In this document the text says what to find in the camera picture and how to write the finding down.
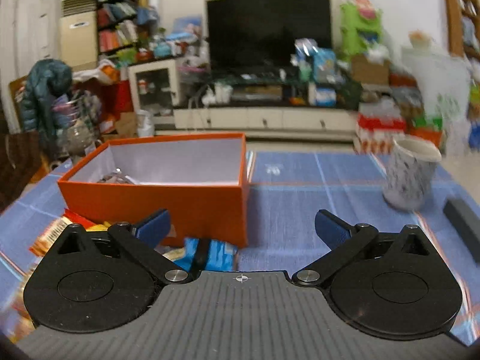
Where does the blue wafer snack packet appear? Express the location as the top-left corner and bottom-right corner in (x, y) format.
(185, 238), (237, 272)

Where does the black rectangular block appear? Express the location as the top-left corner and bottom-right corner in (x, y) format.
(443, 197), (480, 265)

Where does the white patterned cup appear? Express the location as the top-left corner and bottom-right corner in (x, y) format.
(382, 136), (442, 211)

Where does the blue plaid tablecloth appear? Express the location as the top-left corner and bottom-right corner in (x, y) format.
(0, 149), (480, 346)

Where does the orange cardboard shoe box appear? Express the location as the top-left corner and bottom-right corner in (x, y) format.
(58, 133), (249, 248)

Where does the teal puffer jacket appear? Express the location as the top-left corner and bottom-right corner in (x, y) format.
(19, 58), (72, 151)

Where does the white glass door cabinet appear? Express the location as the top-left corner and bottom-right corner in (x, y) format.
(128, 58), (181, 117)

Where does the white tv stand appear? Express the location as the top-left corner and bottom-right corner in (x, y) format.
(155, 106), (357, 143)

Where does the brown cardboard box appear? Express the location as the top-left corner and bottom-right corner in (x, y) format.
(351, 55), (391, 86)

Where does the white air conditioner unit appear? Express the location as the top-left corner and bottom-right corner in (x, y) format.
(59, 0), (98, 72)

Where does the dark bookshelf with books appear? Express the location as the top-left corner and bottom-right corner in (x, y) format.
(96, 0), (148, 56)

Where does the black television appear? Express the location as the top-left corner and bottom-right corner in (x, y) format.
(206, 0), (333, 73)

